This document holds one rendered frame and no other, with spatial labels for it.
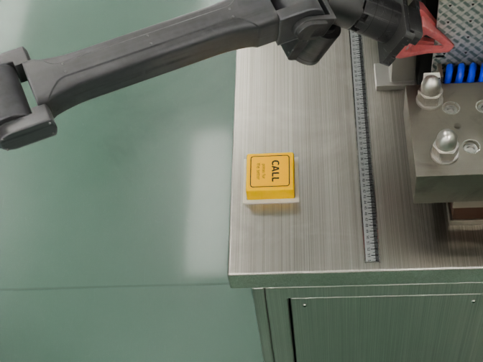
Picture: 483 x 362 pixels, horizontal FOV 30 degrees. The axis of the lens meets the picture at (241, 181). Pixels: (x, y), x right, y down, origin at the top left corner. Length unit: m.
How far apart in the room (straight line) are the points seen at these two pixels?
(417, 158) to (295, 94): 0.32
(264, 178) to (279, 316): 0.21
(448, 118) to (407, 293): 0.26
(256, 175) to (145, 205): 1.18
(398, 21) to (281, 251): 0.35
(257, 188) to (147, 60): 0.30
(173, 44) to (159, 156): 1.48
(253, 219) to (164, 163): 1.27
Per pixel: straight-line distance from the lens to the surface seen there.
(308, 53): 1.24
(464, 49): 1.30
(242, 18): 1.12
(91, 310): 2.32
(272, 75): 1.47
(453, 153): 1.18
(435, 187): 1.20
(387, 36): 1.22
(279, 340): 1.42
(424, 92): 1.23
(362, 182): 1.33
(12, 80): 1.10
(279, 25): 1.13
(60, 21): 3.04
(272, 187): 1.30
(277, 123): 1.40
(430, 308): 1.35
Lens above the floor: 1.96
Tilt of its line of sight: 53 degrees down
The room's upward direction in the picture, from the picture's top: 9 degrees counter-clockwise
